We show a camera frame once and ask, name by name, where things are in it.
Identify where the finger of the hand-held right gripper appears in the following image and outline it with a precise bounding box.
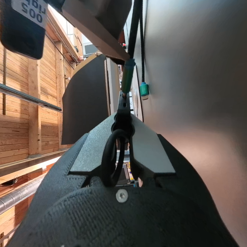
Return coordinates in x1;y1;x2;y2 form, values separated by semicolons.
62;0;131;65
96;0;134;40

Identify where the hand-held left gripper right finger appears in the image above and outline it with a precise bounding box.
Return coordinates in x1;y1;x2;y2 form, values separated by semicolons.
129;113;176;187

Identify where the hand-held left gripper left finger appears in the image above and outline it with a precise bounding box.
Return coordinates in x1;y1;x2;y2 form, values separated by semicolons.
69;112;118;187

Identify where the black hub with cable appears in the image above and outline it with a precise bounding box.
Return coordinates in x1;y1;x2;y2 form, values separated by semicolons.
101;90;134;187

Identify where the wood-framed black monitor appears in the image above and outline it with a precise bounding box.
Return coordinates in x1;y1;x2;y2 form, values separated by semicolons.
61;53;111;145

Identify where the white monitor stand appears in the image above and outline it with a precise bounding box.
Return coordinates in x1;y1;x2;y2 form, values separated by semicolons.
105;58;121;117

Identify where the silver metal rail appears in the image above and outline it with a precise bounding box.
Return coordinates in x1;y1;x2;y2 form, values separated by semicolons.
0;83;62;113

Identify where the silver spiral ventilation duct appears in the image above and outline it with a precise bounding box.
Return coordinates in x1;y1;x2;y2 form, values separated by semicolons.
0;176;46;215

